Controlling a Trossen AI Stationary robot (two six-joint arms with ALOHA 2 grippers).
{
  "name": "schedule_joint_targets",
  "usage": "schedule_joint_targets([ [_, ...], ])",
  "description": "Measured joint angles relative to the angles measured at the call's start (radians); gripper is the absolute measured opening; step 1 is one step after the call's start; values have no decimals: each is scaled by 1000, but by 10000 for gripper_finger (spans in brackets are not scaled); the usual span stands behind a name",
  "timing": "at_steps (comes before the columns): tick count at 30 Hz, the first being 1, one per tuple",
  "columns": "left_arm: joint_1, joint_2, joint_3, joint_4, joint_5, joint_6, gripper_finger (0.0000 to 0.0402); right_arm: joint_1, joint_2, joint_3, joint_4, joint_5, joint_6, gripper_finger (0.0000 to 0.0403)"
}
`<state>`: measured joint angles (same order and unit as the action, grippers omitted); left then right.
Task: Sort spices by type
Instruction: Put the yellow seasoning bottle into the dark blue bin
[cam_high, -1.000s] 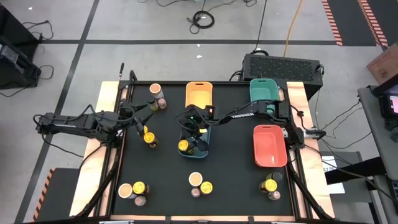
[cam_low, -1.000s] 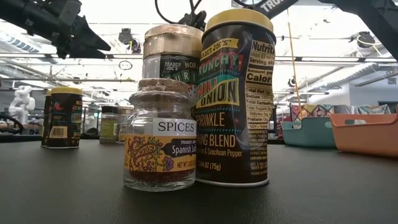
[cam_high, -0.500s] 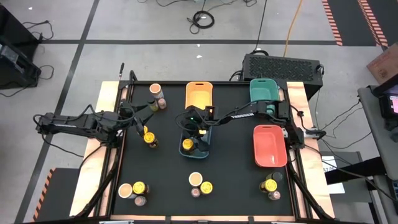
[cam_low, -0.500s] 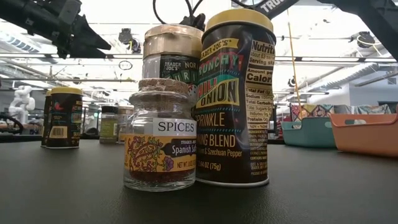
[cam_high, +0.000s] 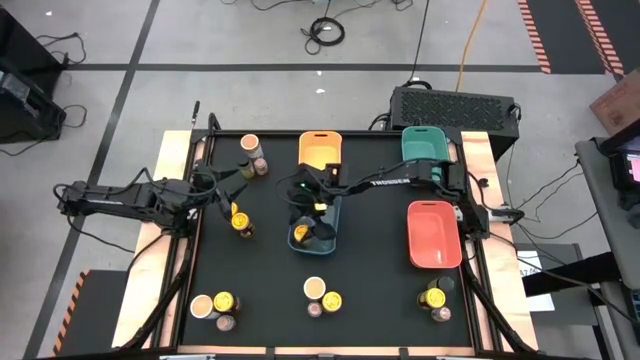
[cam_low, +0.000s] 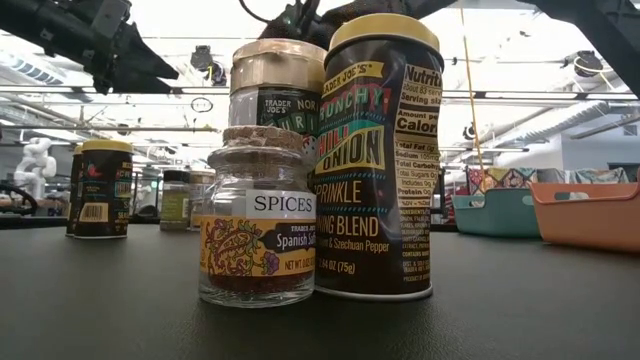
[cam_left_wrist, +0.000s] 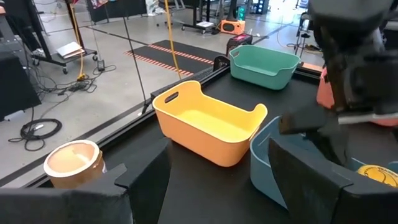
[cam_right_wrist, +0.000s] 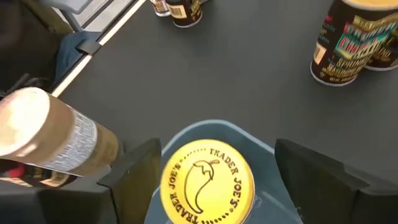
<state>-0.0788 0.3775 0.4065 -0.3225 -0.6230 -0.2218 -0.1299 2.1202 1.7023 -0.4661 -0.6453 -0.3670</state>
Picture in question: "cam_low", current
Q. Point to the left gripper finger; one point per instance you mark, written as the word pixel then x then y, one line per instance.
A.
pixel 145 65

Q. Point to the yellow-lid chili onion can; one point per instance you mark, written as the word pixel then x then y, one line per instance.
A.
pixel 370 200
pixel 74 190
pixel 102 190

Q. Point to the shrink-wrapped black-lid spice jar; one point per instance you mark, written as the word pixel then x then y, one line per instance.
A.
pixel 175 205

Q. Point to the small cork-lid saffron jar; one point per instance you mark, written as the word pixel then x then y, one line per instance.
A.
pixel 255 250

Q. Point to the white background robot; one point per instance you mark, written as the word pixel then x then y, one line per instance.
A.
pixel 35 165

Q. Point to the horizontal LED light bar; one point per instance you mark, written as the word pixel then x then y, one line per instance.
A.
pixel 530 95

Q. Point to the colourful patterned cloth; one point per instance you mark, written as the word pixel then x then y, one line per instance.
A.
pixel 505 177

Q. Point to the teal plastic bin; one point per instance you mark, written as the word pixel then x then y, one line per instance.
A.
pixel 495 220

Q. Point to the orange plastic bin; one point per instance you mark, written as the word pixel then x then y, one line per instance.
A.
pixel 585 225

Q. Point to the grey ceiling air duct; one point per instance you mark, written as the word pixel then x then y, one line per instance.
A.
pixel 30 70
pixel 565 122

